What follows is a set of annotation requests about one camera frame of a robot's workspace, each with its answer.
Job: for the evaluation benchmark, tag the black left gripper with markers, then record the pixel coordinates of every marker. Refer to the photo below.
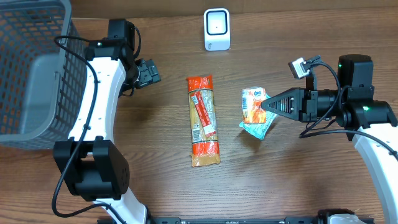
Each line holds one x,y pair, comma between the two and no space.
148,74

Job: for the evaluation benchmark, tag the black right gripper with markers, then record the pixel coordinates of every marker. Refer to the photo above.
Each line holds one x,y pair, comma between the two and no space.
308,104

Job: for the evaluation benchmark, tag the teal Kleenex tissue pack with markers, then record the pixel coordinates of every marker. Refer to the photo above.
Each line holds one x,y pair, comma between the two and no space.
256,121

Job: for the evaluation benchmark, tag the orange spaghetti package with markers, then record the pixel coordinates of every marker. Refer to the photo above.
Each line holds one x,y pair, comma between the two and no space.
203,125

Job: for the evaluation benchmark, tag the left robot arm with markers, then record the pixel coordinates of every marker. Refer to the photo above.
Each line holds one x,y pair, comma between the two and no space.
94,173

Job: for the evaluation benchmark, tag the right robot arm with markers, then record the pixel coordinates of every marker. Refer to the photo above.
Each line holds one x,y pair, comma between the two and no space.
342,101

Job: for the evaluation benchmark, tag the white barcode scanner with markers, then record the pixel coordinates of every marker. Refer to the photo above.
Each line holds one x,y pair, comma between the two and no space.
217,31

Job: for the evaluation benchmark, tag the grey plastic mesh basket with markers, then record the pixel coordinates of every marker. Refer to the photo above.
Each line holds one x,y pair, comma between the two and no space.
42,85

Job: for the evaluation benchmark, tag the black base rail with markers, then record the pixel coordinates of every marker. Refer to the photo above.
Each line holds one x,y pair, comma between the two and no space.
286,220

